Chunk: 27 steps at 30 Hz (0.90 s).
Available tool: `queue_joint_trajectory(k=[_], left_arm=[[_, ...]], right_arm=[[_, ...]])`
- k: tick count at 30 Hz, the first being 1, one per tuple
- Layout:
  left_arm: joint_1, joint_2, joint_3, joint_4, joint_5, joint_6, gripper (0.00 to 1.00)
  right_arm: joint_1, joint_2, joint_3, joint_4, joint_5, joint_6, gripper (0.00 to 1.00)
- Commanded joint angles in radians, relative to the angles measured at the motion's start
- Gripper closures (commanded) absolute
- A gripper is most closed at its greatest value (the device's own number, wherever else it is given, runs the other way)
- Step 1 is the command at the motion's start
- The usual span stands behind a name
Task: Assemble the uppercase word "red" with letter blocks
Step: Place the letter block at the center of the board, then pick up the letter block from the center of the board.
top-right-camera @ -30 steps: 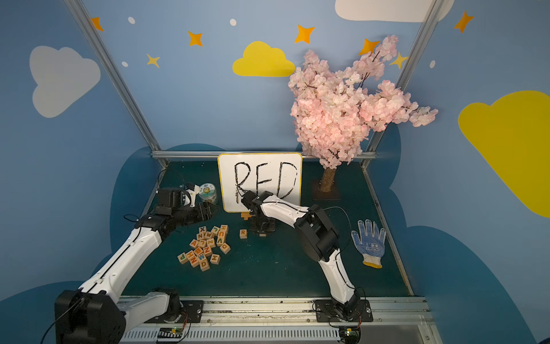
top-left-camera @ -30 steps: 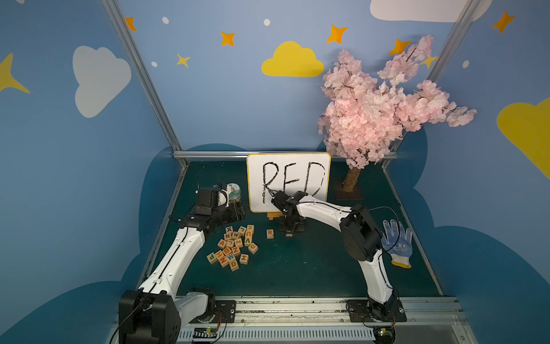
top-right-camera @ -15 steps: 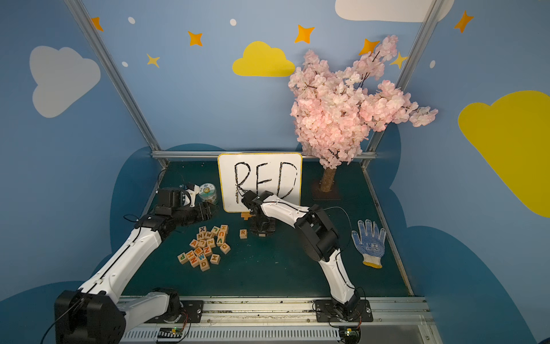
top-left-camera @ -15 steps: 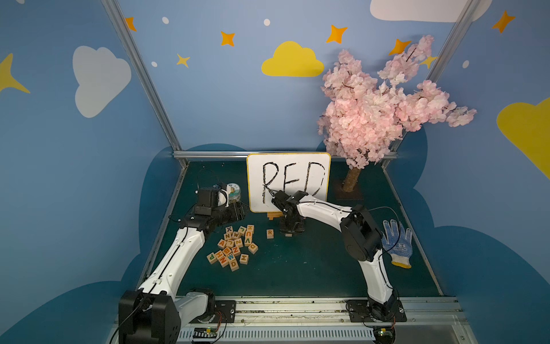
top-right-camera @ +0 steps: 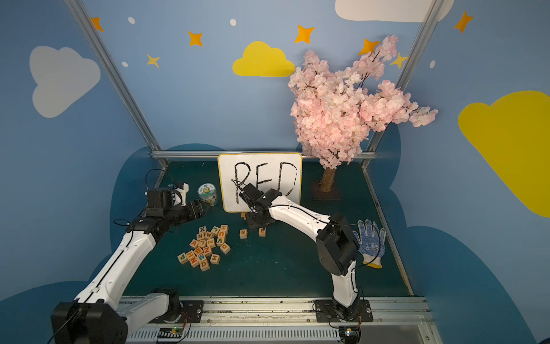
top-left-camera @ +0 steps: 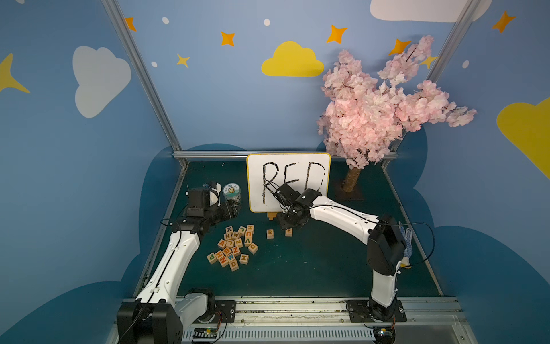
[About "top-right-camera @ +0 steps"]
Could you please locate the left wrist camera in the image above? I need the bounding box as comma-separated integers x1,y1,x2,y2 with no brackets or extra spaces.
145,182,189,217

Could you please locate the white board reading RED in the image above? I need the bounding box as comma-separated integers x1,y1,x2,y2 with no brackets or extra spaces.
218,152,303,213

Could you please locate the blue dotted work glove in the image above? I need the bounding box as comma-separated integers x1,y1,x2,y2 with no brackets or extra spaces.
353,219,387,269

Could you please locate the pink cherry blossom tree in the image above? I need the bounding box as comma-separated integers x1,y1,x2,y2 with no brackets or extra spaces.
288,35,438,193

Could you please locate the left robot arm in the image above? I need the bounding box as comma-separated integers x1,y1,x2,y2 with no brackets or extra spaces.
50,200,210,343

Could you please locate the aluminium rail frame front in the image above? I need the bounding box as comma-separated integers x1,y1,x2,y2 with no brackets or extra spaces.
118,296,443,343

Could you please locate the wooden block letter D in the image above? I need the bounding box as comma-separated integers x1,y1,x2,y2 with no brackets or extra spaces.
200,260,210,272

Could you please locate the wooden block letter P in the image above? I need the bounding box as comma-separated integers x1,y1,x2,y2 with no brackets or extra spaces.
178,253,188,265

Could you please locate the wooden block red N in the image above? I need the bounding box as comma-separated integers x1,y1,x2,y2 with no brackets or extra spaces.
189,256,201,267

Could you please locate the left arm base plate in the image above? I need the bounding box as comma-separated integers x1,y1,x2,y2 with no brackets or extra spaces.
170,300,204,324

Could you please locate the wooden block letter M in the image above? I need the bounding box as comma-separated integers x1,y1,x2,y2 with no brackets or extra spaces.
210,254,221,265

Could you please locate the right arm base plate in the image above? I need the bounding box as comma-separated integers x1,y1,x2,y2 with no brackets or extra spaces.
312,298,374,323

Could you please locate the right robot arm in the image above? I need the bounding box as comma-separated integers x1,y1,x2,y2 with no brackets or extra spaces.
236,182,362,321

